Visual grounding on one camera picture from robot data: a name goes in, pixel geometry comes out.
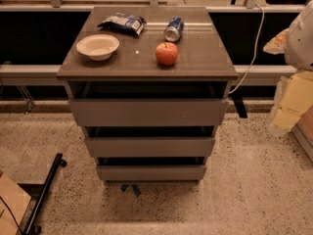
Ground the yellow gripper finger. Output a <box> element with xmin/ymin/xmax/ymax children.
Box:
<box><xmin>267</xmin><ymin>70</ymin><xmax>313</xmax><ymax>137</ymax></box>
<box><xmin>263</xmin><ymin>28</ymin><xmax>289</xmax><ymax>55</ymax></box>

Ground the grey bottom drawer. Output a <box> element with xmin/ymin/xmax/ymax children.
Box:
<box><xmin>96</xmin><ymin>157</ymin><xmax>206</xmax><ymax>181</ymax></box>

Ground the grey drawer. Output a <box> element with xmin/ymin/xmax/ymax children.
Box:
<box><xmin>69</xmin><ymin>81</ymin><xmax>228</xmax><ymax>127</ymax></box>
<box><xmin>96</xmin><ymin>157</ymin><xmax>206</xmax><ymax>181</ymax></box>
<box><xmin>85</xmin><ymin>126</ymin><xmax>215</xmax><ymax>158</ymax></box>

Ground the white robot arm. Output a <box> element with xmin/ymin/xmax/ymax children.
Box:
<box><xmin>263</xmin><ymin>1</ymin><xmax>313</xmax><ymax>136</ymax></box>

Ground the grey drawer cabinet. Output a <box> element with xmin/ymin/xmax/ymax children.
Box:
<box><xmin>56</xmin><ymin>6</ymin><xmax>239</xmax><ymax>185</ymax></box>

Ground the grey top drawer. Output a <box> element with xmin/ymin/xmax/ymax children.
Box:
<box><xmin>69</xmin><ymin>81</ymin><xmax>228</xmax><ymax>127</ymax></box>

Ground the grey middle drawer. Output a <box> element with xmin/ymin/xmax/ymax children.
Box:
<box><xmin>85</xmin><ymin>126</ymin><xmax>215</xmax><ymax>158</ymax></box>

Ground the cardboard box right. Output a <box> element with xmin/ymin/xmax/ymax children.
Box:
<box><xmin>292</xmin><ymin>106</ymin><xmax>313</xmax><ymax>162</ymax></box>

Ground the blue soda can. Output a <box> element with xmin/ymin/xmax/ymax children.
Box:
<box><xmin>163</xmin><ymin>17</ymin><xmax>184</xmax><ymax>42</ymax></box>

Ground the red apple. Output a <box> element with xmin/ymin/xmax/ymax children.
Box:
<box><xmin>155</xmin><ymin>42</ymin><xmax>178</xmax><ymax>66</ymax></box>

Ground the blue white chip bag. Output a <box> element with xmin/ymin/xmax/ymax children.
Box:
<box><xmin>98</xmin><ymin>13</ymin><xmax>147</xmax><ymax>35</ymax></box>

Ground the white paper bowl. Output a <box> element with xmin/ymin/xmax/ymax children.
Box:
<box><xmin>76</xmin><ymin>34</ymin><xmax>119</xmax><ymax>61</ymax></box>

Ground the blue tape cross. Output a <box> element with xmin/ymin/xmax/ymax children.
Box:
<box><xmin>120</xmin><ymin>184</ymin><xmax>141</xmax><ymax>198</ymax></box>

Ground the black wheeled stand bar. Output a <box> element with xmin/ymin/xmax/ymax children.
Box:
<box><xmin>23</xmin><ymin>153</ymin><xmax>67</xmax><ymax>235</ymax></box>

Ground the white cable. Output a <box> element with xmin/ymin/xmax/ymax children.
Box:
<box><xmin>228</xmin><ymin>4</ymin><xmax>266</xmax><ymax>95</ymax></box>

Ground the black cable left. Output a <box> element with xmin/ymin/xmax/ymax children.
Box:
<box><xmin>0</xmin><ymin>196</ymin><xmax>24</xmax><ymax>235</ymax></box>

